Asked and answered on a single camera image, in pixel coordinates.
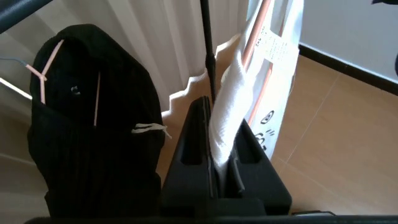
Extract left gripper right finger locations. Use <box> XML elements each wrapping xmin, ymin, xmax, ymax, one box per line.
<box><xmin>223</xmin><ymin>119</ymin><xmax>293</xmax><ymax>216</ymax></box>

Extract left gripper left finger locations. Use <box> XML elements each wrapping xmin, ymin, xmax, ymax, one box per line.
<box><xmin>160</xmin><ymin>95</ymin><xmax>219</xmax><ymax>216</ymax></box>

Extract white printed T-shirt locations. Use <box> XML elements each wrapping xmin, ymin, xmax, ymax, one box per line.
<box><xmin>208</xmin><ymin>0</ymin><xmax>305</xmax><ymax>200</ymax></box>

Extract pink clothes hanger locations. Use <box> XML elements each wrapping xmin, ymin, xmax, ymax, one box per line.
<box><xmin>241</xmin><ymin>0</ymin><xmax>285</xmax><ymax>125</ymax></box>
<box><xmin>0</xmin><ymin>39</ymin><xmax>102</xmax><ymax>128</ymax></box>

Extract black shorts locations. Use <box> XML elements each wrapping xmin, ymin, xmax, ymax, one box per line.
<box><xmin>27</xmin><ymin>24</ymin><xmax>166</xmax><ymax>218</ymax></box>

